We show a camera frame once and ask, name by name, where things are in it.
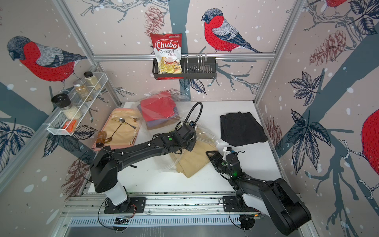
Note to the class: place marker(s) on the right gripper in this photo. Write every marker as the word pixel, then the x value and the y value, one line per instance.
pixel 216 154

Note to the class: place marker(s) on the tan garment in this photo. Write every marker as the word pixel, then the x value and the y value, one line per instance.
pixel 190 163

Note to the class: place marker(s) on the black trousers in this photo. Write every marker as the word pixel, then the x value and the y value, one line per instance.
pixel 239 129

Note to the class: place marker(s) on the clear plastic vacuum bag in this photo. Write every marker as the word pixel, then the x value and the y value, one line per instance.
pixel 183 108

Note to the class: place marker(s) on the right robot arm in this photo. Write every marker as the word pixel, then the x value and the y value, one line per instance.
pixel 254 197

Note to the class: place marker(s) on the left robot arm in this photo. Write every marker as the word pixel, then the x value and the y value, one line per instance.
pixel 108 162

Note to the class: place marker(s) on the Chuba cassava chips bag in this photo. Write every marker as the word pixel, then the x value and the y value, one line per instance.
pixel 168 52

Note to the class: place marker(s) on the red folded garment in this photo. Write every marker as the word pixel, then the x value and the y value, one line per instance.
pixel 158 106

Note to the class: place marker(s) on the pink tray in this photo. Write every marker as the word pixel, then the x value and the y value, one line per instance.
pixel 117 130

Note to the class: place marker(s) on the tan cloth on tray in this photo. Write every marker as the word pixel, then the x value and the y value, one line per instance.
pixel 121 129

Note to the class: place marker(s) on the metal spoon on tray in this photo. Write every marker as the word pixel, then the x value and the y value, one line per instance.
pixel 122 120

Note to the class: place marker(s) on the brown spoon on tray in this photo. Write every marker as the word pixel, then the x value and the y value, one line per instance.
pixel 110 138

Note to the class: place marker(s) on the amber bottle on tray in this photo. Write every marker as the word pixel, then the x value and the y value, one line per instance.
pixel 101 137

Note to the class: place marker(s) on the spice jar rear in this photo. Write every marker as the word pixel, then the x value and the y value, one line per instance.
pixel 92 80

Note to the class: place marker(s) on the spice jar middle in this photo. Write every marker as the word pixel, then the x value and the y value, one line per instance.
pixel 82 91

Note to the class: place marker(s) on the small orange box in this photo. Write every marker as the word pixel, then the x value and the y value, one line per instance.
pixel 70 126

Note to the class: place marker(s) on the black lid spice jar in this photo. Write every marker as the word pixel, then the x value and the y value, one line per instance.
pixel 70 111

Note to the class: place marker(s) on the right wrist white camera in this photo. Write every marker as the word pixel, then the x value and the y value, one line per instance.
pixel 227 151

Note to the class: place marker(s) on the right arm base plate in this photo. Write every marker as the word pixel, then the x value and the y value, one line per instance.
pixel 230 204

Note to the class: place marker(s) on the black wire basket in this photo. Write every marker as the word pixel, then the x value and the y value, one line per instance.
pixel 200 67

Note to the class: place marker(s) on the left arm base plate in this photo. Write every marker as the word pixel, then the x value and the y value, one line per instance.
pixel 130 206

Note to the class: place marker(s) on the white wire shelf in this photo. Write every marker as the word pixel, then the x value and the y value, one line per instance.
pixel 55 125

